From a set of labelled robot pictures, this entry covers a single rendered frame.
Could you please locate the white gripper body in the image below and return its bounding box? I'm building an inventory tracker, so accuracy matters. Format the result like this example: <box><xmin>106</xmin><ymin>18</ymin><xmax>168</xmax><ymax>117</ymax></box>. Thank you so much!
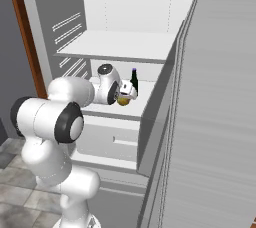
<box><xmin>119</xmin><ymin>86</ymin><xmax>139</xmax><ymax>101</ymax></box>

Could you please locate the yellow squash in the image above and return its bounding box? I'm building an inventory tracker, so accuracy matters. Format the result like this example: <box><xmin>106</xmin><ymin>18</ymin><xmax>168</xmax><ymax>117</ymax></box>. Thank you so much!
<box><xmin>116</xmin><ymin>95</ymin><xmax>131</xmax><ymax>107</ymax></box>

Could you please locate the white fridge drawer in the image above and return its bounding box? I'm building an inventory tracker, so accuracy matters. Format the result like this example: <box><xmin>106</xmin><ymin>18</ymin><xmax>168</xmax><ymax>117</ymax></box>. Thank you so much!
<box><xmin>75</xmin><ymin>114</ymin><xmax>142</xmax><ymax>164</ymax></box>

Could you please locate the white fridge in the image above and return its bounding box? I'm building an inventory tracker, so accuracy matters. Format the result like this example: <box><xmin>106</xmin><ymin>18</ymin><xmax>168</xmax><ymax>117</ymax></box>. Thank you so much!
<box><xmin>16</xmin><ymin>0</ymin><xmax>208</xmax><ymax>228</ymax></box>

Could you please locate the grey fridge door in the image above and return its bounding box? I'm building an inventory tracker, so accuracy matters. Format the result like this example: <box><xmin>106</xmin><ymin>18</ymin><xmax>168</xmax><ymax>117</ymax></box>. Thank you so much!
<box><xmin>137</xmin><ymin>0</ymin><xmax>256</xmax><ymax>228</ymax></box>

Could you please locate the dark green bottle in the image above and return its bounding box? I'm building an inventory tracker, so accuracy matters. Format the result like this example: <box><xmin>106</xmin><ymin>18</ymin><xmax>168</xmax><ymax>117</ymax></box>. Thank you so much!
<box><xmin>129</xmin><ymin>67</ymin><xmax>140</xmax><ymax>94</ymax></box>

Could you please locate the brown wooden side panel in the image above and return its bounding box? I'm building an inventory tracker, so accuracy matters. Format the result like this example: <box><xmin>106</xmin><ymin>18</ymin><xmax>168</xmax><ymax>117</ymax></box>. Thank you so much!
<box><xmin>4</xmin><ymin>0</ymin><xmax>48</xmax><ymax>100</ymax></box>

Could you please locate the white drawer handle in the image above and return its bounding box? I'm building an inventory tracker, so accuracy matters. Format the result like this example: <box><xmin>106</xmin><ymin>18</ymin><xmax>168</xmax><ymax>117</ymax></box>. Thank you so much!
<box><xmin>112</xmin><ymin>135</ymin><xmax>139</xmax><ymax>148</ymax></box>

